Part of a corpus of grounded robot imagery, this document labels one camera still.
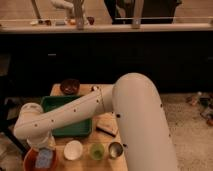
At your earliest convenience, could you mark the blue sponge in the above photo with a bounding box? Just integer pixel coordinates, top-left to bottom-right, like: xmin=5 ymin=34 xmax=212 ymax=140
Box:
xmin=35 ymin=148 xmax=53 ymax=169

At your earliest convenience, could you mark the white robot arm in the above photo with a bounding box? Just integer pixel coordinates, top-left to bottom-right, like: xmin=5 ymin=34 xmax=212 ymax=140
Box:
xmin=14 ymin=73 xmax=179 ymax=171

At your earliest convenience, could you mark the dark brown bowl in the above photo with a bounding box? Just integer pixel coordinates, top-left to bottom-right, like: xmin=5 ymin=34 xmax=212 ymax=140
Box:
xmin=60 ymin=79 xmax=80 ymax=95

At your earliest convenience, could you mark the red orange bowl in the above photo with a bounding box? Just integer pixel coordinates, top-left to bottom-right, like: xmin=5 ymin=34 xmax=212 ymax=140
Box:
xmin=23 ymin=149 xmax=58 ymax=171

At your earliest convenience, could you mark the wooden block brush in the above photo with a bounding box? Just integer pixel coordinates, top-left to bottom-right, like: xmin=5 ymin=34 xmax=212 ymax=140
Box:
xmin=96 ymin=121 xmax=118 ymax=137

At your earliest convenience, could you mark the green plastic tray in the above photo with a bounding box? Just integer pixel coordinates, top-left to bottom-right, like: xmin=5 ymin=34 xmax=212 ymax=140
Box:
xmin=41 ymin=95 xmax=92 ymax=138

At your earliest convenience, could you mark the silver metal cup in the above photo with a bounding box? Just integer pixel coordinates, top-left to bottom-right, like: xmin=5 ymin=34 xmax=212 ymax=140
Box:
xmin=108 ymin=142 xmax=123 ymax=159

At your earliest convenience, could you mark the green cup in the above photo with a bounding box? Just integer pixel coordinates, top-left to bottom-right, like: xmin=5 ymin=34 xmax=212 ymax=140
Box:
xmin=89 ymin=143 xmax=105 ymax=160

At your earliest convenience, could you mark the dark background counter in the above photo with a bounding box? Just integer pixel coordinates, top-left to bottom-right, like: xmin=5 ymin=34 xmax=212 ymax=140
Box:
xmin=0 ymin=24 xmax=213 ymax=96

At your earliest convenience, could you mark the black office chair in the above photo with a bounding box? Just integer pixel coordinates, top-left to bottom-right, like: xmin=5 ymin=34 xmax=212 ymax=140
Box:
xmin=0 ymin=76 xmax=28 ymax=158

